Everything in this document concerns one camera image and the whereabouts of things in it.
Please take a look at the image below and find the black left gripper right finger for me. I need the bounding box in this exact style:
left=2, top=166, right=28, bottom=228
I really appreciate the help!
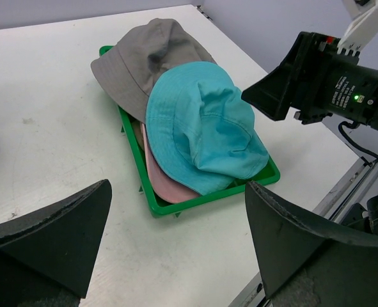
left=245, top=182, right=378, bottom=306

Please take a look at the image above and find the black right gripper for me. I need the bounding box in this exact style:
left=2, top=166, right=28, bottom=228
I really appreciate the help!
left=241, top=32, right=378, bottom=131

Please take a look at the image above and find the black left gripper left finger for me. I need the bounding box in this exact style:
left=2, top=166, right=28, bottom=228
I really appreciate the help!
left=0, top=179, right=112, bottom=306

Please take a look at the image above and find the teal bucket hat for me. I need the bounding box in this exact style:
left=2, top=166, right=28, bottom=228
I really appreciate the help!
left=145, top=61, right=269, bottom=196

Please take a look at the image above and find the grey bucket hat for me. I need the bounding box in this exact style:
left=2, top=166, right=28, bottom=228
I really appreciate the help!
left=91, top=19, right=215, bottom=123

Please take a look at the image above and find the green plastic tray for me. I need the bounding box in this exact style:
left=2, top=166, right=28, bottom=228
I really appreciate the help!
left=98, top=45, right=281, bottom=219

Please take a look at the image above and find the pink baseball cap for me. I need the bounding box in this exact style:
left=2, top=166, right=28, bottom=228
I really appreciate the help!
left=140, top=123, right=200, bottom=203

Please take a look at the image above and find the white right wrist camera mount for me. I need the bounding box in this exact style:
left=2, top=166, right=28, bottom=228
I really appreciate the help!
left=338, top=0, right=378, bottom=56

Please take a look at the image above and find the aluminium frame rail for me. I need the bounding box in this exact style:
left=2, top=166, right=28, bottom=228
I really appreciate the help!
left=232, top=159, right=378, bottom=306

